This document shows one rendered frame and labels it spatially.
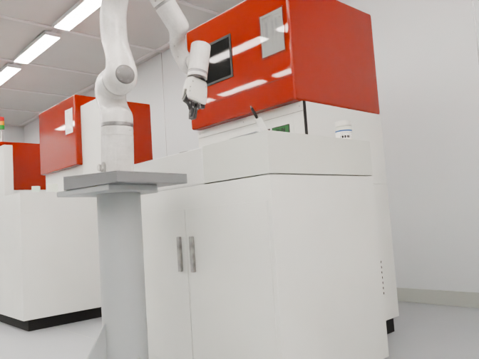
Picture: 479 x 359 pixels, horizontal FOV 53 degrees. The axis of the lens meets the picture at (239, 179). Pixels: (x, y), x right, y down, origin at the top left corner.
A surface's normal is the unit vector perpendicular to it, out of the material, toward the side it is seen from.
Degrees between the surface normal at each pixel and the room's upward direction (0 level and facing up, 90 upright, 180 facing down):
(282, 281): 90
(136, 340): 90
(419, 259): 90
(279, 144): 90
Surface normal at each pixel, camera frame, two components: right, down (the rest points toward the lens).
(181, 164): -0.73, 0.00
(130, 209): 0.73, -0.11
